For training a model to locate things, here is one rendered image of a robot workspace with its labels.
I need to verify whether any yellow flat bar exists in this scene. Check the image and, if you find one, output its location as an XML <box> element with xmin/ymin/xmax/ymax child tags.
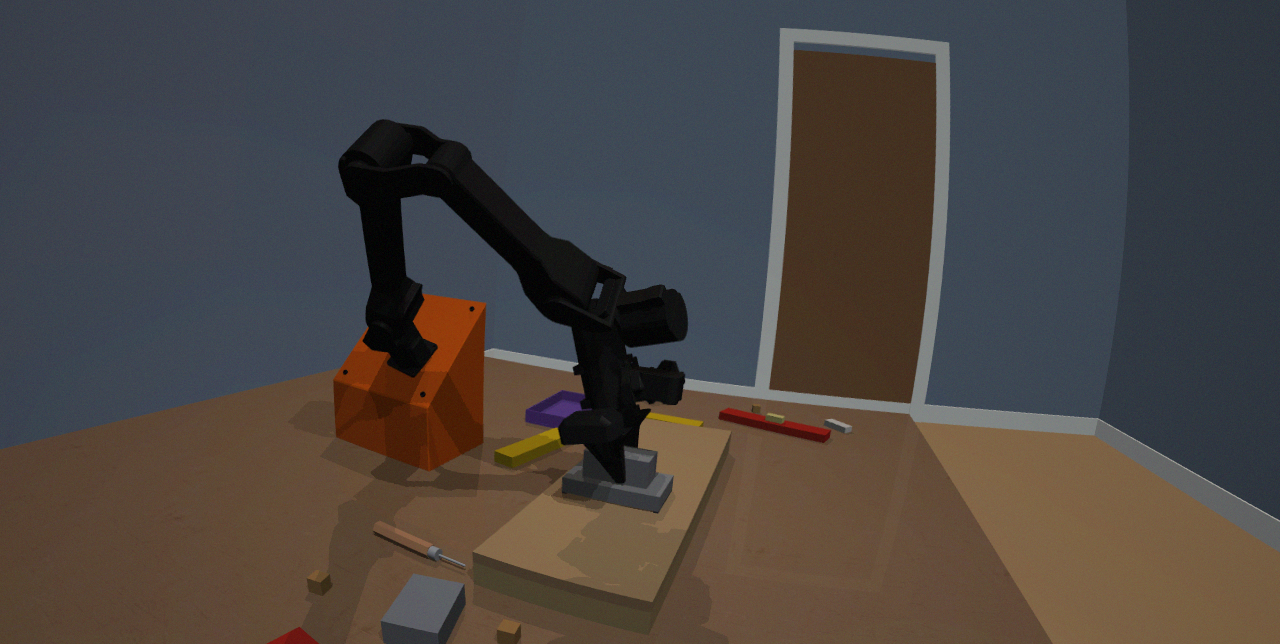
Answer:
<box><xmin>646</xmin><ymin>414</ymin><xmax>704</xmax><ymax>428</ymax></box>
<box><xmin>494</xmin><ymin>428</ymin><xmax>563</xmax><ymax>469</ymax></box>

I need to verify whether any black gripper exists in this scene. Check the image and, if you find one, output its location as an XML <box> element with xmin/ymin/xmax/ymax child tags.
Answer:
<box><xmin>557</xmin><ymin>348</ymin><xmax>657</xmax><ymax>483</ymax></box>

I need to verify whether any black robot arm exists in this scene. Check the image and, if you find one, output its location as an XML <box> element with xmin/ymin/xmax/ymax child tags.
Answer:
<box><xmin>338</xmin><ymin>119</ymin><xmax>689</xmax><ymax>405</ymax></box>

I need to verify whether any purple rectangular tray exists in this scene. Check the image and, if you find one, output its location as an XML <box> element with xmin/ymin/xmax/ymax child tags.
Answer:
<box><xmin>525</xmin><ymin>390</ymin><xmax>588</xmax><ymax>428</ymax></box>

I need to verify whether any red long flat bar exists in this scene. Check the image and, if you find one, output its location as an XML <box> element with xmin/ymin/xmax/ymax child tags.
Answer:
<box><xmin>268</xmin><ymin>627</ymin><xmax>319</xmax><ymax>644</ymax></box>
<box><xmin>719</xmin><ymin>408</ymin><xmax>831</xmax><ymax>443</ymax></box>

